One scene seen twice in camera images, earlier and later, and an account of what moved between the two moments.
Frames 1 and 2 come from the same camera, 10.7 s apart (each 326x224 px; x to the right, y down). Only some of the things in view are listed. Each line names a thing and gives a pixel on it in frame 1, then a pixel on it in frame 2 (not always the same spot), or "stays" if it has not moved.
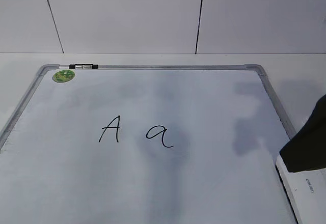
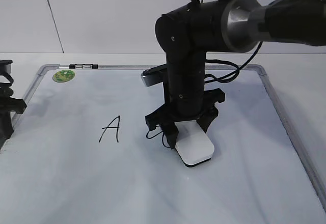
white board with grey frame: (145, 144) stays
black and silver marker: (83, 66) stays
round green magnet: (63, 76) stays
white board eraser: (306, 190) to (193, 145)
